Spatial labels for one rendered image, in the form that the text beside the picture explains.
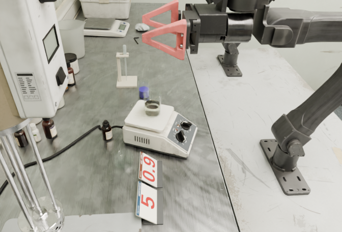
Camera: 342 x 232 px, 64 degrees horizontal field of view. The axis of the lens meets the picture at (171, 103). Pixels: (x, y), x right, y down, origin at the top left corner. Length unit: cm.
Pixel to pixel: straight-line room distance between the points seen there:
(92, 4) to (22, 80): 154
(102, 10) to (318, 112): 142
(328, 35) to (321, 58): 220
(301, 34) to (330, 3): 204
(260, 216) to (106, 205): 37
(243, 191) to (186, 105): 39
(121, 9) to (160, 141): 117
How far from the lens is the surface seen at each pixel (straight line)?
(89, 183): 76
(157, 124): 78
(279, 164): 82
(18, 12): 27
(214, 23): 51
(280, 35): 55
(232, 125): 95
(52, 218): 52
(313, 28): 60
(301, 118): 73
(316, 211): 80
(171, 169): 78
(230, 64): 127
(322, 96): 73
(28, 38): 27
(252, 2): 52
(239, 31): 53
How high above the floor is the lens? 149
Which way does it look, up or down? 36 degrees down
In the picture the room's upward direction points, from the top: 3 degrees clockwise
